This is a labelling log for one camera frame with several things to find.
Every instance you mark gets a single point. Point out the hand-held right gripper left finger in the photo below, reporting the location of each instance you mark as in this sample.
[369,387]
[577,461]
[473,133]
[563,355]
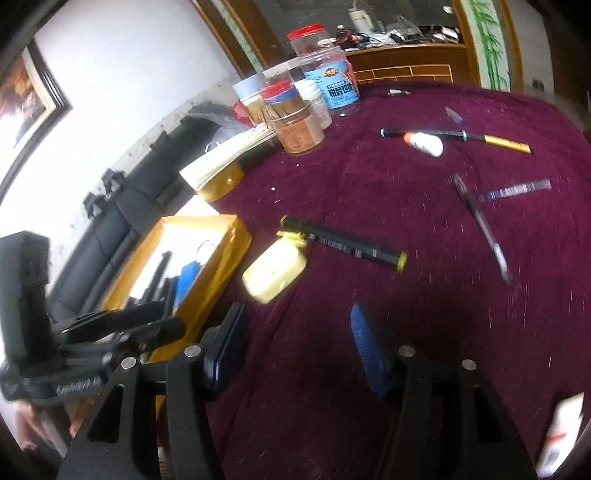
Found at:
[226,350]

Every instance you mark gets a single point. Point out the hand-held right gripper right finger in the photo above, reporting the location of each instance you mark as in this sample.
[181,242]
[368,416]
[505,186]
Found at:
[367,350]

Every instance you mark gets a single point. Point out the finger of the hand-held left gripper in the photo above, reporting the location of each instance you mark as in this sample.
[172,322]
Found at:
[147,334]
[111,316]

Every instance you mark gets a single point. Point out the gold cardboard box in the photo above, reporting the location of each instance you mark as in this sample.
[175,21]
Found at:
[226,258]

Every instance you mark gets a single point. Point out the purple tablecloth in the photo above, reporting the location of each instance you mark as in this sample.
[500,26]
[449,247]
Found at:
[415,286]

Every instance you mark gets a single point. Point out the yellow-tipped black marker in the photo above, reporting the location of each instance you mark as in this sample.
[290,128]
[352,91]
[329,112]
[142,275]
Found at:
[344,242]

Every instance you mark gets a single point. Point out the black sofa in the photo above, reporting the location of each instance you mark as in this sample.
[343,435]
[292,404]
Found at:
[138,184]

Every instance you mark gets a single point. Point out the grey pen pair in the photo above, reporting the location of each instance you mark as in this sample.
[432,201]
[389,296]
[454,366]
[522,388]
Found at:
[482,226]

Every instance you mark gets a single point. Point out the stack of white papers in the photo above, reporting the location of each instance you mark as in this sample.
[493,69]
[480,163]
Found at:
[231,154]

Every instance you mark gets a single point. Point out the white pill bottle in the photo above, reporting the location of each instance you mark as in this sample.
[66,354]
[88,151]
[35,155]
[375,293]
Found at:
[561,436]

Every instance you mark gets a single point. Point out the small white bottle orange cap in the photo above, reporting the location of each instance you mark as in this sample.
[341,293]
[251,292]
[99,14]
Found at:
[427,144]

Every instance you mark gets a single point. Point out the clear pen refill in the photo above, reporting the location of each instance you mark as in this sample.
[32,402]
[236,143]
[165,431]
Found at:
[517,190]

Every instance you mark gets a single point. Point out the red-lidded jar orange contents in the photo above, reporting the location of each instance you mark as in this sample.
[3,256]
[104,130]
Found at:
[295,124]

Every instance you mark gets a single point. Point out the gold and black pen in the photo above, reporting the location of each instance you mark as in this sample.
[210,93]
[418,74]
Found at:
[501,143]

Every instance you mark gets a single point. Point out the amber jar with pale lid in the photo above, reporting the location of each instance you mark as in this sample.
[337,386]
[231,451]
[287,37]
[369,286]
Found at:
[251,104]

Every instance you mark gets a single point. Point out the small clear pen cap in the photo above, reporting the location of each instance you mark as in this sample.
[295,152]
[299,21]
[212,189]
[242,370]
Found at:
[454,115]

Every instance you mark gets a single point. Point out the white-lidded small jar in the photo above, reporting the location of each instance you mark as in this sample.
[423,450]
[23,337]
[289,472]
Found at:
[318,104]

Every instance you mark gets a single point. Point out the clear jar with blue label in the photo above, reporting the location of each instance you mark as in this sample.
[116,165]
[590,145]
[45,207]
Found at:
[330,78]

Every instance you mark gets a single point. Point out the wooden cabinet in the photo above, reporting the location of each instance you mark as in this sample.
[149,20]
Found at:
[406,64]

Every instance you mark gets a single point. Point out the white cup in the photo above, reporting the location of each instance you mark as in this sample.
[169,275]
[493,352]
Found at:
[360,21]

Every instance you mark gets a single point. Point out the framed wall picture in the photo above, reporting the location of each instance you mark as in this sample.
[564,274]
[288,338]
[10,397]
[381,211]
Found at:
[23,106]

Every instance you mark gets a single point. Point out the bamboo wall scroll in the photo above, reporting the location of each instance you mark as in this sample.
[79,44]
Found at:
[489,41]

